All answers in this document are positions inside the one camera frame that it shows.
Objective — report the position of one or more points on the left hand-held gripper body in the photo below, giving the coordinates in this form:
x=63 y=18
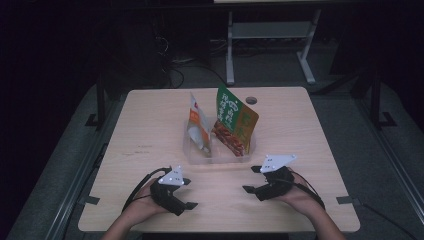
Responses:
x=166 y=195

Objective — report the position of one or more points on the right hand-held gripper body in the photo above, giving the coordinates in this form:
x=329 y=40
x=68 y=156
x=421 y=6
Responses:
x=276 y=183

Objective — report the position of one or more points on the clear plastic container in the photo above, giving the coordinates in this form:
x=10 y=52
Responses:
x=220 y=157

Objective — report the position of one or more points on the white orange food packet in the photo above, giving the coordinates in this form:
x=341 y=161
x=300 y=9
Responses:
x=198 y=130

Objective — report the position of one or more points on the green snack packet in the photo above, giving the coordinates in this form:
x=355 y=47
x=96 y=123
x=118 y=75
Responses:
x=233 y=113

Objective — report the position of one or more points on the person's left hand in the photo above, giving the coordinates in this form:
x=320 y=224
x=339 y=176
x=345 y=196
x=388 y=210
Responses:
x=146 y=200

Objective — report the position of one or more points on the person's right hand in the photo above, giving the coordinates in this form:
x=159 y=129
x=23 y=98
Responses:
x=300 y=196

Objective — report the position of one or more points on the black metal stand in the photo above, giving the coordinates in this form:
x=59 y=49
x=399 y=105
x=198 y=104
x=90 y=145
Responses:
x=101 y=100
x=376 y=100

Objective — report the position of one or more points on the white metal stand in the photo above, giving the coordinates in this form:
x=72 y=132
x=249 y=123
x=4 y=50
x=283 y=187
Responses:
x=270 y=30

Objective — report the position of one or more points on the grey table bracket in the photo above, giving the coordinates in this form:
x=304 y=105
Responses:
x=90 y=200
x=347 y=200

